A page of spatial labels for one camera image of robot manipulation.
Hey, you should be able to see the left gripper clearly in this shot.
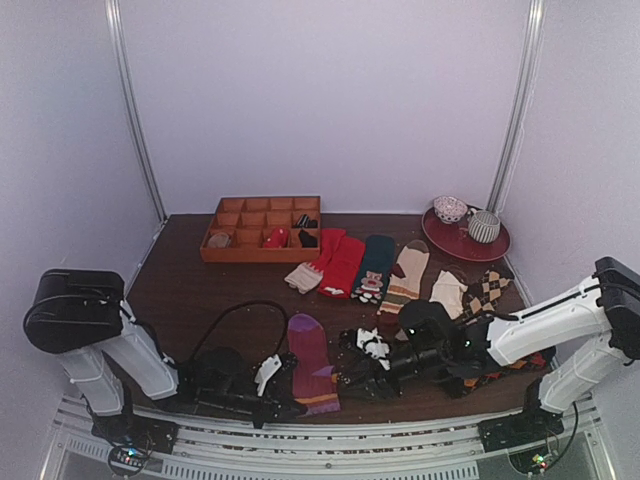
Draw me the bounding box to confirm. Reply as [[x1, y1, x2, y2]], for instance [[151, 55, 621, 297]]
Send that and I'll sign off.
[[199, 383, 305, 431]]

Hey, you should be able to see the magenta purple ribbed sock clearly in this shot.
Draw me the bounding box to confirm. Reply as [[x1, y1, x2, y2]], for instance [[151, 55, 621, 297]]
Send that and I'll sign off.
[[287, 313, 341, 416]]

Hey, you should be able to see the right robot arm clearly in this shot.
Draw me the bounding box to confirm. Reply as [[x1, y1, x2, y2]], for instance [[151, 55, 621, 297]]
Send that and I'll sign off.
[[337, 257, 639, 442]]

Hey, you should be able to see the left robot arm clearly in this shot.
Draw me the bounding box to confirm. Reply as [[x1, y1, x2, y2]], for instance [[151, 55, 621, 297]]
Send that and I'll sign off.
[[23, 269, 307, 444]]

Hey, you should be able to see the cream red-trim sock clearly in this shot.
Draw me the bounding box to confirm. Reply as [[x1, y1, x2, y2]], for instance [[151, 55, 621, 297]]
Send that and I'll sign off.
[[284, 262, 323, 294]]

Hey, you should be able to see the red long sock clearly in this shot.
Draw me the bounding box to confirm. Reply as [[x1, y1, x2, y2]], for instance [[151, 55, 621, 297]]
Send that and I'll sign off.
[[318, 236, 365, 298]]

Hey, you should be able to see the green reindeer sock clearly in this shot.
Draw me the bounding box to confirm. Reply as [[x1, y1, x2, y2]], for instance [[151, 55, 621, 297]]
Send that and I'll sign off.
[[351, 235, 395, 304]]

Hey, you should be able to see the cream brown short sock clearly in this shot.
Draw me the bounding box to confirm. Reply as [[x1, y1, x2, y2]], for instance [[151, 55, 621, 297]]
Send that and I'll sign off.
[[429, 270, 468, 320]]

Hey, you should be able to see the cream striped sock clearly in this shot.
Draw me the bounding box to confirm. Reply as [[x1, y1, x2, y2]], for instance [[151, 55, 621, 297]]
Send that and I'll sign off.
[[376, 240, 430, 327]]

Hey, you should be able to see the black rolled sock in tray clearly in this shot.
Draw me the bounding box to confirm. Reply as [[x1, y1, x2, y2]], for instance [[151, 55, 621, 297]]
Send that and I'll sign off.
[[298, 229, 318, 248]]

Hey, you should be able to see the argyle beige brown sock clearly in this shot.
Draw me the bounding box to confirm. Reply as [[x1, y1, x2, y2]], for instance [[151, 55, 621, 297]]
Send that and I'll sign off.
[[461, 269, 513, 320]]

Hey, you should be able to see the red rolled sock in tray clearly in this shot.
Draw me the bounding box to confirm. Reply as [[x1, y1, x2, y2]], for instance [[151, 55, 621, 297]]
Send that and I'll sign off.
[[263, 227, 289, 249]]

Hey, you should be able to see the black striped sock in tray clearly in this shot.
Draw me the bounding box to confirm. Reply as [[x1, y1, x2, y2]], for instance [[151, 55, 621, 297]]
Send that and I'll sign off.
[[292, 214, 318, 229]]

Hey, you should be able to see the red round tray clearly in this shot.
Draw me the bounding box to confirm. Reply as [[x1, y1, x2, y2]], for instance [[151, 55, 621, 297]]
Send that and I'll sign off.
[[422, 208, 511, 263]]

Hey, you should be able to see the beige sock in tray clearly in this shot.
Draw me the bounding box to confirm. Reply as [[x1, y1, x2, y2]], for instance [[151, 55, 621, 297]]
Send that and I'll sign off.
[[207, 231, 232, 249]]

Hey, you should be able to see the wooden divided organizer tray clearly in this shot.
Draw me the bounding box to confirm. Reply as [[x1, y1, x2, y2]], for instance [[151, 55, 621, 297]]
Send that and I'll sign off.
[[200, 196, 321, 263]]

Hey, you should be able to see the argyle black orange sock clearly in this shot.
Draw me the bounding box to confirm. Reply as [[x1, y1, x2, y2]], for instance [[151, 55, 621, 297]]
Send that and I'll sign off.
[[435, 346, 557, 399]]

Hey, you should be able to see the patterned white red bowl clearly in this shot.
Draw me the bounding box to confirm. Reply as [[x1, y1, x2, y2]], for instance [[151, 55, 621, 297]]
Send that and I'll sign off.
[[433, 195, 468, 224]]

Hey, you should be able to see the striped grey cup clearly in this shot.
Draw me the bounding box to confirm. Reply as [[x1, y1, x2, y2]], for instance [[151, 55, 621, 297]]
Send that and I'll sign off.
[[468, 208, 501, 244]]

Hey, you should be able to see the black cable loop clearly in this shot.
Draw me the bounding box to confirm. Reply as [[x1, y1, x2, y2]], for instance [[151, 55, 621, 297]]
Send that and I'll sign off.
[[192, 299, 289, 366]]

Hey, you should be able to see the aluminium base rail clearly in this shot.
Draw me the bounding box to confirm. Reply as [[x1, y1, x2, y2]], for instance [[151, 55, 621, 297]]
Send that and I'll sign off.
[[42, 392, 616, 480]]

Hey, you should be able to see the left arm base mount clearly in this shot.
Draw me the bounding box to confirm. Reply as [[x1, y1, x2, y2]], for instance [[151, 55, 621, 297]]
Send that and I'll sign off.
[[91, 415, 178, 454]]

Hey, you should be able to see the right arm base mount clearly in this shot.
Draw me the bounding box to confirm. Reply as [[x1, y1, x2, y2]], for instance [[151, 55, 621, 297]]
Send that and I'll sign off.
[[477, 408, 564, 453]]

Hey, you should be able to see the right aluminium frame post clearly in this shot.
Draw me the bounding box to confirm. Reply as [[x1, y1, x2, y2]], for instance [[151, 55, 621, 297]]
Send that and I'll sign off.
[[487, 0, 546, 215]]

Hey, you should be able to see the aluminium frame post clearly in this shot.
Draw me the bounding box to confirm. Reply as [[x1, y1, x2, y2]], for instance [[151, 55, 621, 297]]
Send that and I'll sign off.
[[104, 0, 168, 223], [487, 0, 546, 215]]

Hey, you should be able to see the left aluminium frame post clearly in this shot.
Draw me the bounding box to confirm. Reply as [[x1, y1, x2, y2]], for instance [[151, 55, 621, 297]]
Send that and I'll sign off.
[[104, 0, 168, 223]]

